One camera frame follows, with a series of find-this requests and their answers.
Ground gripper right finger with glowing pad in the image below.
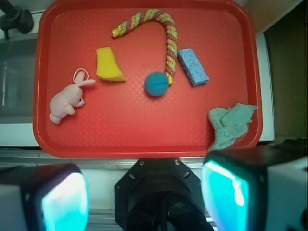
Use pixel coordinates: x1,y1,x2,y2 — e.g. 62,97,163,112
201,144,308,231

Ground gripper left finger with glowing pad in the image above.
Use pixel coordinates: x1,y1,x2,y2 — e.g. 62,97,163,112
0,163,90,231

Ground blue rectangular sponge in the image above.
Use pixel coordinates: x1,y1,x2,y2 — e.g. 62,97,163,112
178,49,210,86

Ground yellow sponge wedge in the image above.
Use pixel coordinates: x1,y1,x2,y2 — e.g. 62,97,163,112
96,47,126,82

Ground green crumpled cloth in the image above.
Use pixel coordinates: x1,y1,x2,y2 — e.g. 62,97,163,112
208,103,258,151

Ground pink plush bunny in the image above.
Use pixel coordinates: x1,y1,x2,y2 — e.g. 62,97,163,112
49,68,96,124

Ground red plastic tray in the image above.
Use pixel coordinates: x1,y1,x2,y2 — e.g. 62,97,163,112
33,0,262,159

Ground blue knitted ball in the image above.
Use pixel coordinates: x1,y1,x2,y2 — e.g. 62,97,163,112
144,72,169,97

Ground black clamp knob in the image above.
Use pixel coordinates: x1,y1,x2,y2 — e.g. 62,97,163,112
0,0,34,41

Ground black octagonal mount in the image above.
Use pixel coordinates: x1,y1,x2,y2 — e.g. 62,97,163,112
114,158,213,231

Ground multicolour twisted rope toy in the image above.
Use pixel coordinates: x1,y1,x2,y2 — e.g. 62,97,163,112
111,9,178,86

